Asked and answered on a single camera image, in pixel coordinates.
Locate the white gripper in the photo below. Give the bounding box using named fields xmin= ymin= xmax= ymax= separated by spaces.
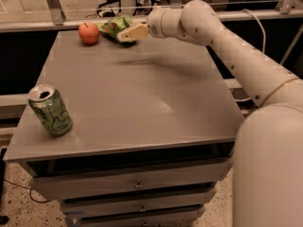
xmin=117 ymin=8 xmax=187 ymax=43

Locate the green rice chip bag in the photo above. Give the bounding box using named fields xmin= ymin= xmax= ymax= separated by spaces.
xmin=97 ymin=17 xmax=134 ymax=44

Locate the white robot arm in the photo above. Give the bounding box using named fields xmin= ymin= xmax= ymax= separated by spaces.
xmin=117 ymin=0 xmax=303 ymax=227

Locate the red apple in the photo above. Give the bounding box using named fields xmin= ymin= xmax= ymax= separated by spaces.
xmin=79 ymin=22 xmax=99 ymax=44

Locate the grey drawer cabinet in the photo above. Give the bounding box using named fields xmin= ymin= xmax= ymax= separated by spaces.
xmin=6 ymin=31 xmax=243 ymax=227

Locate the green soda can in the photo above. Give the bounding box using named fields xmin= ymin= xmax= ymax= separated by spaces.
xmin=28 ymin=84 xmax=73 ymax=136

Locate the top drawer knob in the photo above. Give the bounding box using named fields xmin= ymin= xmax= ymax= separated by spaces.
xmin=134 ymin=181 xmax=144 ymax=190

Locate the drawer knob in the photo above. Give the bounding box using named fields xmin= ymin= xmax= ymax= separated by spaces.
xmin=134 ymin=181 xmax=144 ymax=190
xmin=139 ymin=206 xmax=147 ymax=213

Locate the middle drawer knob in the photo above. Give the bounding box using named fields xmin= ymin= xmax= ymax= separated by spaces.
xmin=139 ymin=206 xmax=147 ymax=213

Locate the metal railing frame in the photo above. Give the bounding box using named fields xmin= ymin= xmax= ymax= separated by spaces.
xmin=0 ymin=0 xmax=303 ymax=32

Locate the white cable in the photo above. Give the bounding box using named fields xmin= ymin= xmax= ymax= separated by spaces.
xmin=235 ymin=8 xmax=267 ymax=104

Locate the black floor cable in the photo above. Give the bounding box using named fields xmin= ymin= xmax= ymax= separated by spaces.
xmin=3 ymin=178 xmax=53 ymax=205

